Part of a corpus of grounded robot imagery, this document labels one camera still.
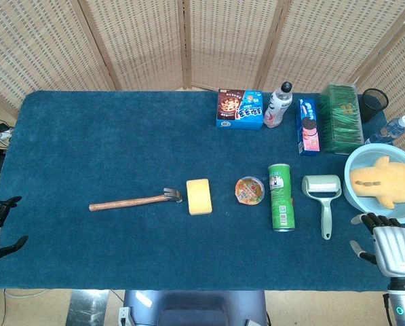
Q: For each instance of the green patterned tissue box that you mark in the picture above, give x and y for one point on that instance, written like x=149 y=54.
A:
x=343 y=119

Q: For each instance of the woven bamboo folding screen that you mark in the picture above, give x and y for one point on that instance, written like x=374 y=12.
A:
x=144 y=40

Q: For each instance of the small instant noodle cup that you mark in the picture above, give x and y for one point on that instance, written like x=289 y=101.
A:
x=249 y=191

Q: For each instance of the white pink drink bottle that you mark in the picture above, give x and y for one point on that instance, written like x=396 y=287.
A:
x=277 y=107

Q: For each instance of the yellow plush toy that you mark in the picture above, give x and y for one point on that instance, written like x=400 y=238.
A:
x=388 y=181

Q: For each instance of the grey metal floor plate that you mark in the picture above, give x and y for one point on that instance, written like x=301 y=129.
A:
x=87 y=307

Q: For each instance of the dark blue table carpet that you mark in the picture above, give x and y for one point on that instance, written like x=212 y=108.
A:
x=120 y=142

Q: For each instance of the blue pink sandwich cookie box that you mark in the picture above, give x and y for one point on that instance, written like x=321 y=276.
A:
x=308 y=129

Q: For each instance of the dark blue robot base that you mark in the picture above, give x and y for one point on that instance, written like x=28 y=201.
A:
x=195 y=309

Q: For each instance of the green chips can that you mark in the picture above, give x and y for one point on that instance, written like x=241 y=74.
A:
x=281 y=200

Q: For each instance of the yellow sponge block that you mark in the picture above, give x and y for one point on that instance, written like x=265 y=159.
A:
x=199 y=197

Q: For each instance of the clear water bottle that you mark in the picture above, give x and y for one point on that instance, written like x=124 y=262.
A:
x=388 y=130

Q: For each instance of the blue brown cookie box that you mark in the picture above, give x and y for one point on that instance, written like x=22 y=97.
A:
x=239 y=110

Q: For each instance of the light blue plastic basin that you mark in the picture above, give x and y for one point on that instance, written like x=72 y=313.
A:
x=368 y=207

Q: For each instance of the black mesh pen holder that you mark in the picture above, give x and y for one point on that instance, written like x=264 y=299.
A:
x=373 y=102

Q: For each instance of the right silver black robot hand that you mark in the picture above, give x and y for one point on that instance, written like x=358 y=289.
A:
x=393 y=249

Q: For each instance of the pale green lint roller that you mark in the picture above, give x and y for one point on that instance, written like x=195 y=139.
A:
x=321 y=186

